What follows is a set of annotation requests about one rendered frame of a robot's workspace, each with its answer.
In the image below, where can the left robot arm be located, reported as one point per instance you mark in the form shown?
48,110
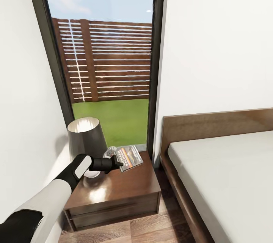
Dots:
33,221

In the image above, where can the fixed window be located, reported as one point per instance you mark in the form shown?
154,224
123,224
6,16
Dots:
104,57

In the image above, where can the nightstand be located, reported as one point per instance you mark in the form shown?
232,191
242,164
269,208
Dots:
114,197

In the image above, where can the table lamp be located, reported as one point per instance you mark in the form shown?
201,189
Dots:
85,136

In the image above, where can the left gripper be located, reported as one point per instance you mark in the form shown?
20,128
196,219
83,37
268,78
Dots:
109,164

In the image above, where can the hardback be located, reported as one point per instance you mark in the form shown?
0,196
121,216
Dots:
129,156

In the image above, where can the bed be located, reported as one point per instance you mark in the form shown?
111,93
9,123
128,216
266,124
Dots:
220,166

